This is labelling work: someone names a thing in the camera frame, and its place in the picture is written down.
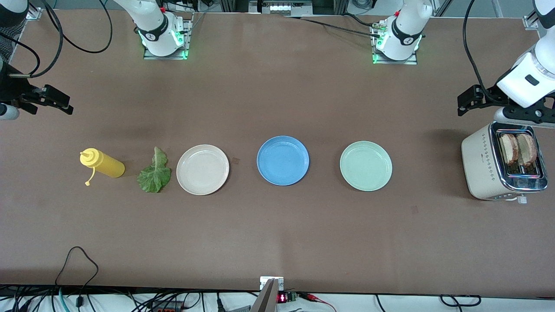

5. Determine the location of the brown-crusted bread slice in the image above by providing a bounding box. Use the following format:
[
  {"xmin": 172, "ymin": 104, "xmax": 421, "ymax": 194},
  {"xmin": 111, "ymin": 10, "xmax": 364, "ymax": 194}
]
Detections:
[
  {"xmin": 518, "ymin": 133, "xmax": 539, "ymax": 166},
  {"xmin": 499, "ymin": 133, "xmax": 519, "ymax": 165}
]

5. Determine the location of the yellow squeeze bottle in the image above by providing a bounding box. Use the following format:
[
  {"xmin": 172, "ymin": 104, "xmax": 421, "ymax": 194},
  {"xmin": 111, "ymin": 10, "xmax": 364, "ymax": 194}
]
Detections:
[{"xmin": 80, "ymin": 148, "xmax": 126, "ymax": 187}]

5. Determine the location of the green lettuce leaf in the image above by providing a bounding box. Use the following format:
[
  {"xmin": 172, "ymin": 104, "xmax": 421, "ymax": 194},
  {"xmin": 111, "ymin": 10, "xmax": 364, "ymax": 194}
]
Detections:
[{"xmin": 137, "ymin": 146, "xmax": 172, "ymax": 194}]

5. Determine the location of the light green plate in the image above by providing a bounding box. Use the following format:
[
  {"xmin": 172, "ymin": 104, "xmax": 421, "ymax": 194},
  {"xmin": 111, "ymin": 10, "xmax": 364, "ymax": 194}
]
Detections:
[{"xmin": 340, "ymin": 141, "xmax": 393, "ymax": 192}]

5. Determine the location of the beige plate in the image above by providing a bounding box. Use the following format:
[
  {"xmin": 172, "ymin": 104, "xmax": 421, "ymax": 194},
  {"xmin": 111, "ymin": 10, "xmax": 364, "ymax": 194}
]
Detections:
[{"xmin": 176, "ymin": 144, "xmax": 230, "ymax": 196}]

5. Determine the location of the blue plate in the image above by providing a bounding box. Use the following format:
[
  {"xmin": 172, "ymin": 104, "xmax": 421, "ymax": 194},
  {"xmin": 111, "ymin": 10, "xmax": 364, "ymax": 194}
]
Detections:
[{"xmin": 257, "ymin": 136, "xmax": 310, "ymax": 186}]

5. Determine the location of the dark mesh fabric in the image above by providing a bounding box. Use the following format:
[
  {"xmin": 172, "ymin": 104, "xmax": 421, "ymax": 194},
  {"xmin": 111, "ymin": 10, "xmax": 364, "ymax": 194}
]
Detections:
[{"xmin": 0, "ymin": 22, "xmax": 22, "ymax": 62}]

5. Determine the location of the cream and chrome toaster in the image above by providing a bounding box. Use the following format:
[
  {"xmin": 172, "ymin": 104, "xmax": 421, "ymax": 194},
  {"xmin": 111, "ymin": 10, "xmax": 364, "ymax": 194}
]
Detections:
[{"xmin": 461, "ymin": 121, "xmax": 548, "ymax": 204}]

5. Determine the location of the grey metal box with lights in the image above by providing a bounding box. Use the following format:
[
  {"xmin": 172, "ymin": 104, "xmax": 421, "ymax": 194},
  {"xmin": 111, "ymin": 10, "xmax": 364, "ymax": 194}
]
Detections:
[{"xmin": 248, "ymin": 0, "xmax": 313, "ymax": 15}]

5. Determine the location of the grey aluminium bar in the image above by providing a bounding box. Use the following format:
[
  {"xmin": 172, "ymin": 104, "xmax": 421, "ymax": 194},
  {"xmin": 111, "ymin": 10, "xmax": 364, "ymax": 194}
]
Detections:
[{"xmin": 251, "ymin": 279, "xmax": 279, "ymax": 312}]

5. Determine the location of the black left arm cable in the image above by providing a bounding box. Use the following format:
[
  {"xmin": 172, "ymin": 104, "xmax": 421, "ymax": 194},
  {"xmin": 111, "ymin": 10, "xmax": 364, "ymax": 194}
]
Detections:
[{"xmin": 462, "ymin": 0, "xmax": 499, "ymax": 104}]

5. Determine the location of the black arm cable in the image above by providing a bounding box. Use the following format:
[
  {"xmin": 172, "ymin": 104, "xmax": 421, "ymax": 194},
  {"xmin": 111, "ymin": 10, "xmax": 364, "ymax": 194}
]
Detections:
[
  {"xmin": 0, "ymin": 0, "xmax": 113, "ymax": 78},
  {"xmin": 462, "ymin": 0, "xmax": 499, "ymax": 104}
]

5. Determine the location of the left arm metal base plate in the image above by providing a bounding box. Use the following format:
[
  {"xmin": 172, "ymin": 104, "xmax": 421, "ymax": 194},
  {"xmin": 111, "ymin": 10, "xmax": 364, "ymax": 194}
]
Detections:
[{"xmin": 372, "ymin": 26, "xmax": 418, "ymax": 65}]

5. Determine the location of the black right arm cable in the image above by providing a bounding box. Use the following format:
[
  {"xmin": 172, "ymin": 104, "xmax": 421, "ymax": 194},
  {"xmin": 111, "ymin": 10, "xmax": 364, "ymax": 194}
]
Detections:
[{"xmin": 0, "ymin": 0, "xmax": 113, "ymax": 78}]

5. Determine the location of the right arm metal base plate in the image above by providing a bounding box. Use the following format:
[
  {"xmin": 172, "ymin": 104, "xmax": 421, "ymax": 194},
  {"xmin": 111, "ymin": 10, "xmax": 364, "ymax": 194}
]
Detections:
[{"xmin": 144, "ymin": 13, "xmax": 193, "ymax": 60}]

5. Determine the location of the thin black looped cable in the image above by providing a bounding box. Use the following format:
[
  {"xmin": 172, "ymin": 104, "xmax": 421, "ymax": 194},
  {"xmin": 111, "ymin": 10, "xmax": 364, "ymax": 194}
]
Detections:
[{"xmin": 55, "ymin": 246, "xmax": 99, "ymax": 289}]

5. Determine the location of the black cable across table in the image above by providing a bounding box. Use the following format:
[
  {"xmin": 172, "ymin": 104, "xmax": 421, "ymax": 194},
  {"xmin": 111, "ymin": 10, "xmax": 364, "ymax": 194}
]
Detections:
[{"xmin": 277, "ymin": 15, "xmax": 382, "ymax": 39}]

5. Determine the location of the black coiled cable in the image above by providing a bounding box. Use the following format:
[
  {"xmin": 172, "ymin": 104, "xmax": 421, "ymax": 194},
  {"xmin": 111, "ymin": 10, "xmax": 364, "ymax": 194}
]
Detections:
[{"xmin": 440, "ymin": 295, "xmax": 482, "ymax": 308}]

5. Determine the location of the red clip wire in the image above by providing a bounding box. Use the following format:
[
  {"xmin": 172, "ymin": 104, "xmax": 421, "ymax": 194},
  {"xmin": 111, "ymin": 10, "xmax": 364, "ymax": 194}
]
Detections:
[{"xmin": 298, "ymin": 292, "xmax": 338, "ymax": 312}]

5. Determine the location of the small metal camera bracket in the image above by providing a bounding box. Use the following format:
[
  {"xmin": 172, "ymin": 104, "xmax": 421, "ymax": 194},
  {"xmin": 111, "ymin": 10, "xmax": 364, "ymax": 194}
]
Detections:
[{"xmin": 260, "ymin": 276, "xmax": 284, "ymax": 292}]

